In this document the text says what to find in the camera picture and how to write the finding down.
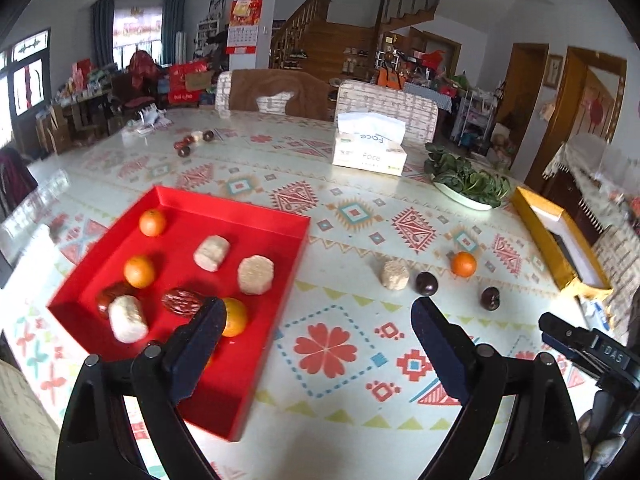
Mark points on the person's right hand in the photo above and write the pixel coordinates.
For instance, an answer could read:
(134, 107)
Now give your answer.
(605, 450)

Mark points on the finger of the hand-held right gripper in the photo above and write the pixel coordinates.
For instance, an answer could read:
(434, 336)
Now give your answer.
(565, 330)
(580, 362)

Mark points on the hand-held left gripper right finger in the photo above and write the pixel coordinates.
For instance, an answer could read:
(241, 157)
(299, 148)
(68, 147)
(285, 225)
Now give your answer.
(440, 350)

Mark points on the tissue box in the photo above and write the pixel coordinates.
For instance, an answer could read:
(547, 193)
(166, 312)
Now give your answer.
(367, 157)

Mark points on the red wall calendar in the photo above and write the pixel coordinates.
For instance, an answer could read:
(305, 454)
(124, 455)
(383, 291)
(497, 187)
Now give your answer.
(243, 35)

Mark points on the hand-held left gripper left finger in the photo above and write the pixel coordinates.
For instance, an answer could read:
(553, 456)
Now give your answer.
(197, 355)

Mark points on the patterned covered chair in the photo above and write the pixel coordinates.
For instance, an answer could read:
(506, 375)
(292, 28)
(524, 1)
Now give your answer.
(415, 110)

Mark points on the white crumpled plastic bag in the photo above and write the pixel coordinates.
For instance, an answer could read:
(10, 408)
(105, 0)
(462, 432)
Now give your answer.
(150, 117)

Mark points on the wooden staircase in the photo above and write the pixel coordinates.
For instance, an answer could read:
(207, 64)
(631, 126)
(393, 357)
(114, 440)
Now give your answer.
(320, 40)

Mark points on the red tray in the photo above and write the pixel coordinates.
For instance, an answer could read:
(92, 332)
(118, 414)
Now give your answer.
(225, 220)

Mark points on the leafy greens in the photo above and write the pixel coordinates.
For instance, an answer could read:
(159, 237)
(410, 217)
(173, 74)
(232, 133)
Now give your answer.
(465, 177)

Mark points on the brown covered chair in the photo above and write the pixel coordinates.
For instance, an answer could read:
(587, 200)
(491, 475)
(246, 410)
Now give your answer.
(260, 85)

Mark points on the red gift box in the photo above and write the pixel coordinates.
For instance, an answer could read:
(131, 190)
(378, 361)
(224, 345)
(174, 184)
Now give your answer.
(180, 80)

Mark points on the wooden door frame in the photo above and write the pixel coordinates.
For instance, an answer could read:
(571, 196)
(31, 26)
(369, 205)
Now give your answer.
(595, 56)
(511, 90)

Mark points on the blue curtain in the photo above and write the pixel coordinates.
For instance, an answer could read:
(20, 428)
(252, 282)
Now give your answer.
(102, 30)
(172, 27)

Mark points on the beige rice cake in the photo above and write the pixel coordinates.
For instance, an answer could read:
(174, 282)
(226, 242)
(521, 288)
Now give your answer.
(256, 274)
(211, 252)
(395, 275)
(197, 136)
(127, 317)

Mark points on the red cloth bundle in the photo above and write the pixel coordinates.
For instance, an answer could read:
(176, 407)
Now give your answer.
(142, 67)

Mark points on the yellow cardboard box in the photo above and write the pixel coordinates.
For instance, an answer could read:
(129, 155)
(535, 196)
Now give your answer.
(537, 232)

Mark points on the white plate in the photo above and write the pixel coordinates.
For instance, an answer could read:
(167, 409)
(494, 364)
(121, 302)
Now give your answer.
(470, 201)

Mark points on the lace covered cabinet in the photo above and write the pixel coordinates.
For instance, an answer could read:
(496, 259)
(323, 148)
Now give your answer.
(575, 160)

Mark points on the framed picture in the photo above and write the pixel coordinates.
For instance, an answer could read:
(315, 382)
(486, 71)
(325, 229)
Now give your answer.
(553, 71)

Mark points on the patterned tablecloth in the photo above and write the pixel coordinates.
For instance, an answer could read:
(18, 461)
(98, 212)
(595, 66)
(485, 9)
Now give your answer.
(325, 410)

